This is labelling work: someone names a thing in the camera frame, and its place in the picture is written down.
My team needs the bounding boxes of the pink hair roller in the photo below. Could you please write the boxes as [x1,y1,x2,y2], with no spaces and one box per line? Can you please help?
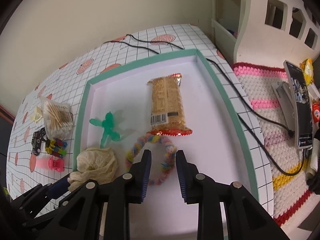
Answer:
[36,157,64,172]

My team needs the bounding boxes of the yellow multicolour fidget spinner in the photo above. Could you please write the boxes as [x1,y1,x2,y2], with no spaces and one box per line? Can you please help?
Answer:
[45,138,67,158]

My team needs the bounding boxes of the cream lace scrunchie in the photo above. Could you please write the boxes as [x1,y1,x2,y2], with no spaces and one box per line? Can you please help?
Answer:
[67,147,118,192]

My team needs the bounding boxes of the black toy car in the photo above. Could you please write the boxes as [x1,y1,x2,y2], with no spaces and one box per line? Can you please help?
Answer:
[31,127,47,156]

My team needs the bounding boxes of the cotton swabs plastic bag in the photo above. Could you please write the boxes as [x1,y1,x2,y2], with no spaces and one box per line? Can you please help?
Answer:
[40,96,74,140]

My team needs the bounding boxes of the cream small hair clip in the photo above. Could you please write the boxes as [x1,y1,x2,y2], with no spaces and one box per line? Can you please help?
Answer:
[30,106,43,123]

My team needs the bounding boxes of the green translucent toy figure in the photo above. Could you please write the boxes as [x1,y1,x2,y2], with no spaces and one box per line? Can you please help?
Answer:
[89,112,123,148]

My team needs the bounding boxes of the rainbow pastel scrunchie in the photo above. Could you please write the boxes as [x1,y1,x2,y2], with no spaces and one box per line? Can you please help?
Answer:
[124,133,178,186]

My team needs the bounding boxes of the orange snack bar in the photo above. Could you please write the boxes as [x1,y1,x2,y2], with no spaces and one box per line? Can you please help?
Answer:
[148,73,193,137]

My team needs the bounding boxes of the pomegranate grid tablecloth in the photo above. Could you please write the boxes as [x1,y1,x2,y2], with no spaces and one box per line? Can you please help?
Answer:
[6,24,274,215]

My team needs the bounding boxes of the pink white crochet blanket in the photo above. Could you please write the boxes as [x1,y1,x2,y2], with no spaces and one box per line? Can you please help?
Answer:
[232,62,319,231]

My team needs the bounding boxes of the smartphone on stand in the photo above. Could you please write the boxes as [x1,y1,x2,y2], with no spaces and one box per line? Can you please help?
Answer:
[284,61,313,150]

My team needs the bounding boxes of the red white small bottle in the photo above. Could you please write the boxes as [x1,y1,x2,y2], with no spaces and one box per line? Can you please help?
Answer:
[312,102,320,124]

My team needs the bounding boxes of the white phone stand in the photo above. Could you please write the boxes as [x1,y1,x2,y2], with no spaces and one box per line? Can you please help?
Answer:
[272,81,297,137]

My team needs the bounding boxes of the teal shallow box tray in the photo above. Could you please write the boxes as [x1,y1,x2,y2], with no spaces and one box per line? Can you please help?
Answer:
[73,49,258,239]

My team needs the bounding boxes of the yellow snack packet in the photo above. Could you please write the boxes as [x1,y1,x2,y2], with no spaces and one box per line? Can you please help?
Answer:
[299,59,314,85]

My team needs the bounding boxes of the white cutout headboard shelf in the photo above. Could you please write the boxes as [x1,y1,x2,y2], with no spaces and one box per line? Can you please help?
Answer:
[212,0,319,67]

